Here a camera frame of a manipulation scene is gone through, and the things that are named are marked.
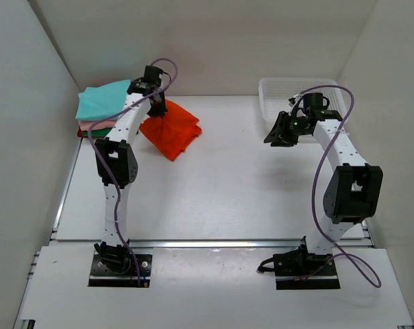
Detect white plastic basket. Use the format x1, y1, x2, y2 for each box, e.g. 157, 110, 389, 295
258, 77, 347, 130

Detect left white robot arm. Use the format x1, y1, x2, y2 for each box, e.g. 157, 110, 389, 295
93, 65, 167, 247

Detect folded pink t shirt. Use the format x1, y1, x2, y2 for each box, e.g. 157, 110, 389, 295
78, 120, 117, 131

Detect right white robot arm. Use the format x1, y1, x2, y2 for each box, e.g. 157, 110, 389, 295
264, 93, 383, 275

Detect folded green t shirt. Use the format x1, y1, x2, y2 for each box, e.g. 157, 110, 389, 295
82, 127, 111, 138

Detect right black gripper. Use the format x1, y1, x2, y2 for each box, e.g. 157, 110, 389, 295
264, 112, 310, 147

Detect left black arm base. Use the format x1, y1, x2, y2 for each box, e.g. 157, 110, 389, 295
88, 243, 153, 288

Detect folded cyan t shirt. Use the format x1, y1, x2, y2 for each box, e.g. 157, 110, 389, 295
75, 80, 131, 121

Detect orange t shirt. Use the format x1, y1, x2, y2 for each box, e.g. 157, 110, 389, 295
139, 100, 202, 161

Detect aluminium rail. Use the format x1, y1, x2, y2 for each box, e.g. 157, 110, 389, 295
124, 239, 372, 249

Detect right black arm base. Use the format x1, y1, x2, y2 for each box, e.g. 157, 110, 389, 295
256, 241, 341, 291

